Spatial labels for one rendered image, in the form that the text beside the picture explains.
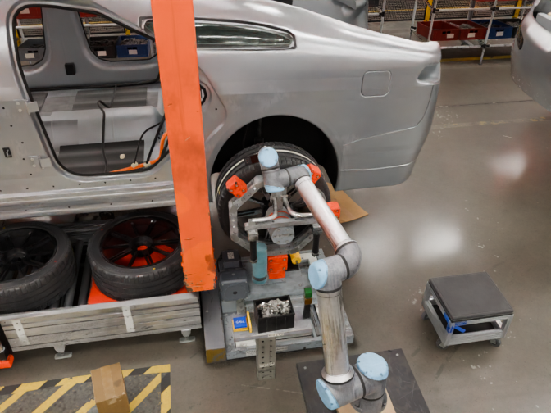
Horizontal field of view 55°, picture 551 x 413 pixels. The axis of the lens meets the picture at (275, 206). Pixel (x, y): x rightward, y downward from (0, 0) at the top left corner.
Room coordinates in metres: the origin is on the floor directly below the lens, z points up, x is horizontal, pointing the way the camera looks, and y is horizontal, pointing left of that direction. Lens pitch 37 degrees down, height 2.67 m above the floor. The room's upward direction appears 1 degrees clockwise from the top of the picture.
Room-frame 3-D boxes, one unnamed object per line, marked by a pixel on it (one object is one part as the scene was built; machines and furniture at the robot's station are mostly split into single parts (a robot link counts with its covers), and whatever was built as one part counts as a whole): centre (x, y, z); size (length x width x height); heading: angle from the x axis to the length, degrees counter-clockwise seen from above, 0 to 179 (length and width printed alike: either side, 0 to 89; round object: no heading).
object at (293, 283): (2.51, 0.02, 0.32); 0.40 x 0.30 x 0.28; 100
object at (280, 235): (2.28, -0.02, 0.85); 0.21 x 0.14 x 0.14; 10
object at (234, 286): (2.46, 0.28, 0.26); 0.42 x 0.18 x 0.35; 10
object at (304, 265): (2.52, -0.03, 0.13); 0.50 x 0.36 x 0.10; 100
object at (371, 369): (1.53, -0.46, 0.53); 0.17 x 0.15 x 0.18; 116
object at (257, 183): (2.35, -0.01, 0.85); 0.54 x 0.07 x 0.54; 100
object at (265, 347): (1.92, 0.04, 0.21); 0.10 x 0.10 x 0.42; 10
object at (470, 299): (2.26, -1.20, 0.17); 0.43 x 0.36 x 0.34; 101
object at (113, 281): (2.52, 0.85, 0.39); 0.66 x 0.66 x 0.24
